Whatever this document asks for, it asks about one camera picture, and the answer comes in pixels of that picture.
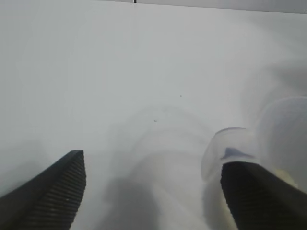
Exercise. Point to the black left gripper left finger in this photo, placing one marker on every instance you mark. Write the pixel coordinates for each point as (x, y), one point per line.
(43, 198)

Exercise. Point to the clear plastic measuring cup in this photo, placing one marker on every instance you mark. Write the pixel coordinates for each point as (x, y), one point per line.
(283, 134)

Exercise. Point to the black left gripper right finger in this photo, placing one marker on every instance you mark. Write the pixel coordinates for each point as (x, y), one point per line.
(263, 201)

